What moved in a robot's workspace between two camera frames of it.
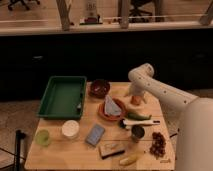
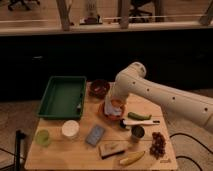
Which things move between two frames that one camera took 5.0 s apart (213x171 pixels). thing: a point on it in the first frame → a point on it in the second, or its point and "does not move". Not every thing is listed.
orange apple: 135,100 → 117,103
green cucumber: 138,117 does not move
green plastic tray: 63,98 does not move
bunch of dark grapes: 158,144 does not move
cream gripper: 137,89 → 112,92
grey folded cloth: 110,106 does not move
